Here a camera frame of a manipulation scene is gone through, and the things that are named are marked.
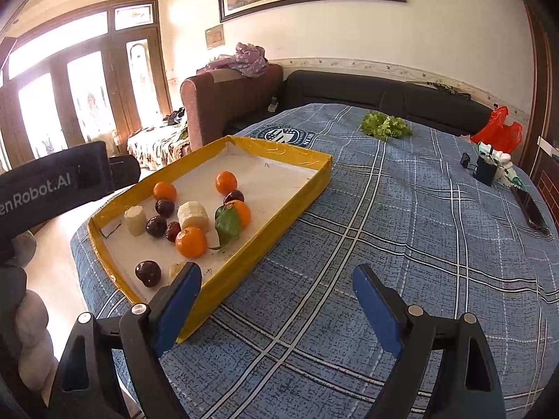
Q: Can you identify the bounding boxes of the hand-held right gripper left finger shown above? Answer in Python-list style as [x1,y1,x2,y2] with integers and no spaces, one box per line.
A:
[47,262,203,419]

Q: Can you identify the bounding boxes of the black square device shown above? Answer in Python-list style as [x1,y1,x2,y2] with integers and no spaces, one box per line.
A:
[473,155,499,186]

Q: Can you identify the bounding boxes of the purple floral cloth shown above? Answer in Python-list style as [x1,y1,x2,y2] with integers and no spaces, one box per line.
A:
[196,43,268,79]

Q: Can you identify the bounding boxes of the tangerine with green leaf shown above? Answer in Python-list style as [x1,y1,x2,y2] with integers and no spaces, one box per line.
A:
[209,200,252,251]

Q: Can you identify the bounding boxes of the person's left hand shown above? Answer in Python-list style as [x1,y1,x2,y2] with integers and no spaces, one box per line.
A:
[0,231,60,390]

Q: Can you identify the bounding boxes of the blue plaid blanket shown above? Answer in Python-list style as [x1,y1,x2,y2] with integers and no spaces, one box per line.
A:
[70,102,559,419]

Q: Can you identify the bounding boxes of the patterned couch cover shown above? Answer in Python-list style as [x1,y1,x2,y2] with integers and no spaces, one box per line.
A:
[126,123,191,171]

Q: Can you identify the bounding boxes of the white and green object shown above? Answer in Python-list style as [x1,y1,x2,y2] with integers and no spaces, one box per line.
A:
[476,142,523,186]

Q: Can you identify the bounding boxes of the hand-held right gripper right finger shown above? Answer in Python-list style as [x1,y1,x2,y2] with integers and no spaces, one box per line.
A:
[352,264,507,419]

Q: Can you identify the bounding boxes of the red plastic bag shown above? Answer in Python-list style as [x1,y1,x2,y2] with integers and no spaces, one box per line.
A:
[471,106,523,154]

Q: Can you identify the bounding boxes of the wooden glass doors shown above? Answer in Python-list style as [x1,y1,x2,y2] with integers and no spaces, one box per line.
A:
[0,0,174,171]

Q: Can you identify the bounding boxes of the green lettuce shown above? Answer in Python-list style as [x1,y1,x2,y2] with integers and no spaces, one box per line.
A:
[359,112,413,141]

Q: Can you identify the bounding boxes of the yellow cardboard box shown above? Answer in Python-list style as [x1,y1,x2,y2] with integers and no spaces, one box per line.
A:
[87,135,333,345]

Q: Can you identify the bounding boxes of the black sofa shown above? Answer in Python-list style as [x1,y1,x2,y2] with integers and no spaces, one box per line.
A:
[227,70,495,138]

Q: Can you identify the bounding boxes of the wooden door frame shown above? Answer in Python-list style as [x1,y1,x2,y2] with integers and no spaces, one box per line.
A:
[522,0,559,175]

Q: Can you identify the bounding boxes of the black smartphone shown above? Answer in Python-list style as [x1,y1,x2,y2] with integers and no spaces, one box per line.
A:
[510,187,550,234]

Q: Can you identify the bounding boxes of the small framed certificate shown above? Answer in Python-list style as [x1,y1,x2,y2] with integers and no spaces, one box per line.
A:
[205,24,225,50]

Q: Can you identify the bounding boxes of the brown armchair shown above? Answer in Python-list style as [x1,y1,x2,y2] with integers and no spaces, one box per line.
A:
[180,65,284,151]

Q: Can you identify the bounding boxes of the brown wooden cabinet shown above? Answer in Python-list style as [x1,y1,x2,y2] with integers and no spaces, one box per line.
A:
[535,137,559,211]

